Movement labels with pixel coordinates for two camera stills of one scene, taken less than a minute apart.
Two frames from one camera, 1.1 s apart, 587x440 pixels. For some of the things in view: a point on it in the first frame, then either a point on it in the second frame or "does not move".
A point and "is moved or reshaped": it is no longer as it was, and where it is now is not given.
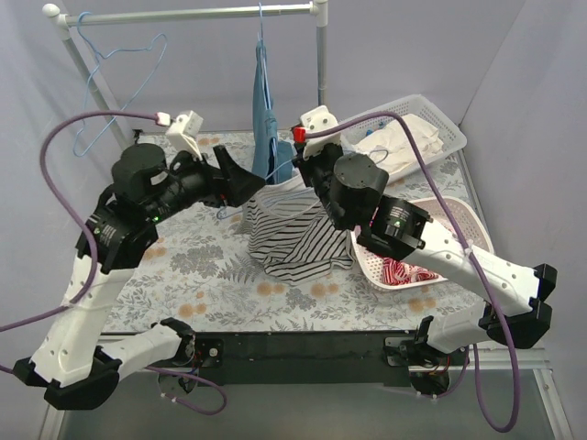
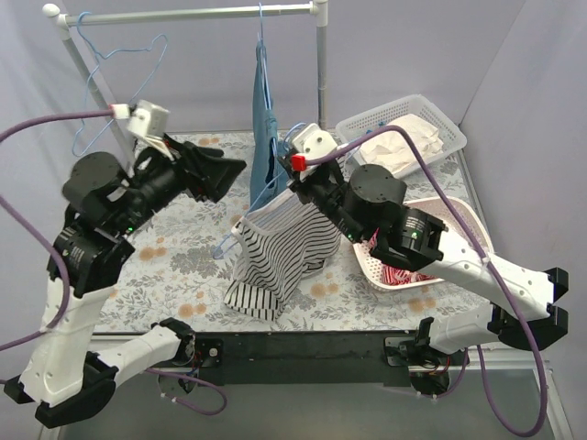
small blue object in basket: x=370 y=131 does not move
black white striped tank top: x=293 y=235 is moved or reshaped
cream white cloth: x=392 y=147 does not move
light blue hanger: x=224 y=213 -> x=224 y=239
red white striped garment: x=395 y=272 does not move
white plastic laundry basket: x=368 y=262 does not move
